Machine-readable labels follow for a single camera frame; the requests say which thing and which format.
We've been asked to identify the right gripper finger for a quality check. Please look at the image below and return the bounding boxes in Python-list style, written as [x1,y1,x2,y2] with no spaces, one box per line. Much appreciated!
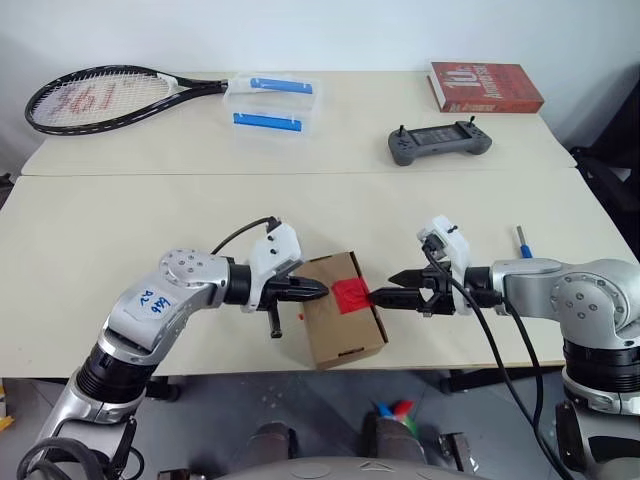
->
[368,285,427,312]
[388,268,426,289]

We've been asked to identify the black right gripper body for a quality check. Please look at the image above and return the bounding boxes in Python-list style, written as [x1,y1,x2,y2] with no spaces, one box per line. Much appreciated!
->
[417,267,455,317]

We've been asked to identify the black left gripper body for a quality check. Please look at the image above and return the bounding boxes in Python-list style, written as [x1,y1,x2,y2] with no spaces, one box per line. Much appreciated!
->
[259,272,304,339]

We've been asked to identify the red adhesive tape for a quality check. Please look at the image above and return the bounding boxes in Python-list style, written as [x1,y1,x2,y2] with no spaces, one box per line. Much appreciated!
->
[329,277,374,316]

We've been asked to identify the brown cardboard box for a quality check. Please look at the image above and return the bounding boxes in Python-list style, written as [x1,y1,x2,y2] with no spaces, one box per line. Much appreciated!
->
[292,251,390,371]

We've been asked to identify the blue-handled metal tool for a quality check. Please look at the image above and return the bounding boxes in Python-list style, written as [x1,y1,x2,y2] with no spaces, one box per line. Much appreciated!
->
[514,225,535,260]

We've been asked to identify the clear plastic container blue handles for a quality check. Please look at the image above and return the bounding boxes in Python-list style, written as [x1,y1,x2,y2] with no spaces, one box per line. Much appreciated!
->
[222,71,322,151]

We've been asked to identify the colourful plastic toy bundle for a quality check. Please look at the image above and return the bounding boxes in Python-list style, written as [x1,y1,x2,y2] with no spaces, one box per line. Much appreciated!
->
[375,398,417,432]

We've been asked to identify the white handwritten label sticker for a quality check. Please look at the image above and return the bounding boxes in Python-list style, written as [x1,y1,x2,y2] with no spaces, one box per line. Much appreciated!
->
[124,285,174,322]

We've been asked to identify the grey handheld remote controller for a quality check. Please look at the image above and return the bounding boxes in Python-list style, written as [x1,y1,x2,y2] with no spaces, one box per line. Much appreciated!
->
[387,115,494,168]

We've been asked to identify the black caster wheel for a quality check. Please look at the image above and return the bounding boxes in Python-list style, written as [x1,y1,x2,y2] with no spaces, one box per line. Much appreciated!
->
[144,375,181,405]

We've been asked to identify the silver robot torso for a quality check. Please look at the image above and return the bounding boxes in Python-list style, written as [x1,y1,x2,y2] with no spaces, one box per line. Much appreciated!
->
[212,451,484,480]

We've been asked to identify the black office chair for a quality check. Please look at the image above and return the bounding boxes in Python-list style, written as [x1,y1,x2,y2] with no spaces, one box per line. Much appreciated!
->
[569,144,640,241]

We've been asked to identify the red book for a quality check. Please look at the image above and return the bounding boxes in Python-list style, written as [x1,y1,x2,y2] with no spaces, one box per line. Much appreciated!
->
[427,60,546,114]

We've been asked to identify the black tennis racket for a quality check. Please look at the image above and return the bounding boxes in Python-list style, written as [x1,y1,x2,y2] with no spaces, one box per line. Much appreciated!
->
[24,63,232,137]

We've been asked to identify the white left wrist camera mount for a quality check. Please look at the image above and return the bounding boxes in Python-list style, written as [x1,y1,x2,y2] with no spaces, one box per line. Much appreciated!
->
[247,215,306,314]

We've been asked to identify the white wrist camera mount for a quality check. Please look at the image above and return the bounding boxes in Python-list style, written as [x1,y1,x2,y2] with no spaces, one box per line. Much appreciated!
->
[417,214,472,317]
[247,215,306,314]

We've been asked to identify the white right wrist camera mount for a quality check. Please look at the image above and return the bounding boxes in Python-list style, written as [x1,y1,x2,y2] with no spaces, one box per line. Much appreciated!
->
[417,214,472,317]

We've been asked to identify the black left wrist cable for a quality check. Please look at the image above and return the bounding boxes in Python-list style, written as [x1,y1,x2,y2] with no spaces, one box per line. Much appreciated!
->
[209,215,279,256]

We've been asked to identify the long black right wrist cable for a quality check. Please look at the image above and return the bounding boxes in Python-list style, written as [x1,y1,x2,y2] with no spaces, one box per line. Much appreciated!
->
[422,234,576,476]

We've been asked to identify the black table frame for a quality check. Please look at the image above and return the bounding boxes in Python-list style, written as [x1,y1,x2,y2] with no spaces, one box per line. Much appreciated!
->
[442,368,566,396]

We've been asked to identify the short black right arm cable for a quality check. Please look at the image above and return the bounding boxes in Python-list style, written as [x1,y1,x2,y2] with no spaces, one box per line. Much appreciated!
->
[487,289,547,431]

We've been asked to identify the black cable bundle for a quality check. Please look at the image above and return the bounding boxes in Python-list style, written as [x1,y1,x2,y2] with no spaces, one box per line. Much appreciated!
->
[19,419,144,480]

